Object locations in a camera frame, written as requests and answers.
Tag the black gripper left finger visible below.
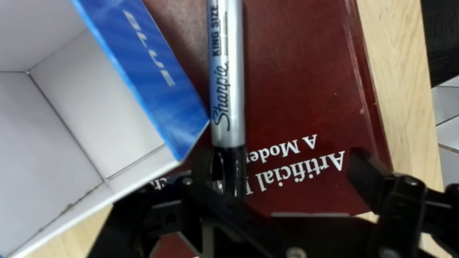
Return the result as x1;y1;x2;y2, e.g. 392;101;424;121
87;147;269;258

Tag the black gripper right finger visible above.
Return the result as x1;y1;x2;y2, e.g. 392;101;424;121
346;149;459;258

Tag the silver Sharpie marker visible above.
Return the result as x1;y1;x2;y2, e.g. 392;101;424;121
206;0;246;197

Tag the blue and white box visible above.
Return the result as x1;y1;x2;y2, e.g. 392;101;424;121
0;0;207;258

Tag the dark red textbook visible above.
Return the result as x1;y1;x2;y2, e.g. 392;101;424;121
141;0;394;258

